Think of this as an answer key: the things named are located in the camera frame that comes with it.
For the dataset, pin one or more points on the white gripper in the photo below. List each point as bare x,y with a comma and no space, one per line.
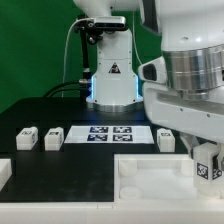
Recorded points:
203,119

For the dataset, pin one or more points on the white square table top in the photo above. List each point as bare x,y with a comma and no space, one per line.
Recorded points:
161,177

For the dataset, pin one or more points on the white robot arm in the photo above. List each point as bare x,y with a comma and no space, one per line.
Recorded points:
183,89

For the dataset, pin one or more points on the paper sheet with tags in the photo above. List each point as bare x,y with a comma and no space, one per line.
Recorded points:
110,134

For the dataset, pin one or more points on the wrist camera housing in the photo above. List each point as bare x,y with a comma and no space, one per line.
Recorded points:
153,71

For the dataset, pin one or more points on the white front obstacle wall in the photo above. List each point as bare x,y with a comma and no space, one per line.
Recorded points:
146,212

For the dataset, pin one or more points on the white obstacle wall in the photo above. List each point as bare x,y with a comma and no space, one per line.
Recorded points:
146,212
5,172

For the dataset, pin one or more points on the grey camera on stand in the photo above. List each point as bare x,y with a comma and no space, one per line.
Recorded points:
107,23

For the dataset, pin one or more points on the black camera stand pole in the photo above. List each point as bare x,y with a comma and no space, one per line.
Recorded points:
88,36

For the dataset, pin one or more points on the white left obstacle wall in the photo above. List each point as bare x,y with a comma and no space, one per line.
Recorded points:
5,172

